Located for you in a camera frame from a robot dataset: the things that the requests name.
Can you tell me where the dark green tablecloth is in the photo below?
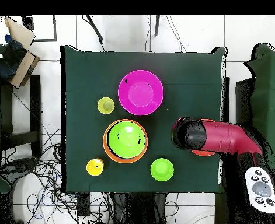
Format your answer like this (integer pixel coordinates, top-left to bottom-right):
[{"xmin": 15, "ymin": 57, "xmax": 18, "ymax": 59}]
[{"xmin": 60, "ymin": 44, "xmax": 228, "ymax": 194}]

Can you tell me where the black power adapter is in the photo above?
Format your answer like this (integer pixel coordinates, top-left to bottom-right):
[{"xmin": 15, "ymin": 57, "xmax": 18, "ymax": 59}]
[{"xmin": 76, "ymin": 192, "xmax": 92, "ymax": 217}]

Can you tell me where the black stool frame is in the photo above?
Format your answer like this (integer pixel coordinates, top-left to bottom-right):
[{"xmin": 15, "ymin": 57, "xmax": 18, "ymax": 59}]
[{"xmin": 0, "ymin": 74, "xmax": 43, "ymax": 158}]

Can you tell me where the cardboard box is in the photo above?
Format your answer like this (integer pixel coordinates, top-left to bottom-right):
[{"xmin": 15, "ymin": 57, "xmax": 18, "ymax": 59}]
[{"xmin": 4, "ymin": 16, "xmax": 41, "ymax": 89}]

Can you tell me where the black metal frame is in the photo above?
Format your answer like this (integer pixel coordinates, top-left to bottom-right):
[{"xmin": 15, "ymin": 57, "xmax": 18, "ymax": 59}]
[{"xmin": 22, "ymin": 15, "xmax": 58, "ymax": 43}]

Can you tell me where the small green plastic bowl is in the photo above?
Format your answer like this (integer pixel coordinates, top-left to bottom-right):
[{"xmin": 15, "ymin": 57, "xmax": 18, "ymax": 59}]
[{"xmin": 150, "ymin": 157, "xmax": 175, "ymax": 182}]

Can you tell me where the large green plastic bowl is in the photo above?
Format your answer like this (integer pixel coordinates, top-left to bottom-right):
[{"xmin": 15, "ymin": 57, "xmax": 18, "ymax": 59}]
[{"xmin": 107, "ymin": 120, "xmax": 147, "ymax": 159}]

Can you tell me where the orange-yellow plastic cup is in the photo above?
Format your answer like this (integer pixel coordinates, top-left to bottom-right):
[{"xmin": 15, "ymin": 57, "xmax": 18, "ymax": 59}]
[{"xmin": 86, "ymin": 157, "xmax": 105, "ymax": 177}]

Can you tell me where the tangle of floor cables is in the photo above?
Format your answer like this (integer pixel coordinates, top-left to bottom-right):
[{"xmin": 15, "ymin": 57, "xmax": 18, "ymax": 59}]
[{"xmin": 0, "ymin": 128, "xmax": 116, "ymax": 224}]

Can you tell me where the pink plastic bowl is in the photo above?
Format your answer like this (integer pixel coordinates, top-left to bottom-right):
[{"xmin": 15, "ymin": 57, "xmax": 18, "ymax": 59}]
[{"xmin": 117, "ymin": 69, "xmax": 164, "ymax": 117}]

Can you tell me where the pale yellow plastic cup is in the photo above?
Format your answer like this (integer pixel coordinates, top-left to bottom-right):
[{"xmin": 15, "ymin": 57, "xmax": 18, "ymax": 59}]
[{"xmin": 97, "ymin": 96, "xmax": 116, "ymax": 115}]

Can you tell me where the black chair base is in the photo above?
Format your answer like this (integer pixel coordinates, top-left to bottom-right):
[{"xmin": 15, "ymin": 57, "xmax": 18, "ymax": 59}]
[{"xmin": 0, "ymin": 157, "xmax": 39, "ymax": 185}]

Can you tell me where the black tripod leg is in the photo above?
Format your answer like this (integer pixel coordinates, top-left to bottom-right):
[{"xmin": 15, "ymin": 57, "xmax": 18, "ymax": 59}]
[
  {"xmin": 154, "ymin": 15, "xmax": 162, "ymax": 37},
  {"xmin": 82, "ymin": 15, "xmax": 106, "ymax": 52}
]

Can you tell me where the red plastic bowl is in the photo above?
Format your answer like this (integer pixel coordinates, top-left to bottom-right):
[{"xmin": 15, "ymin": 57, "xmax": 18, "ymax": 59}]
[{"xmin": 190, "ymin": 118, "xmax": 218, "ymax": 158}]

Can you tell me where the dark blue cloth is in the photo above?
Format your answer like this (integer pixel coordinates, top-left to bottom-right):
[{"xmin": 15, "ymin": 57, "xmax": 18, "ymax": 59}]
[{"xmin": 0, "ymin": 34, "xmax": 27, "ymax": 81}]

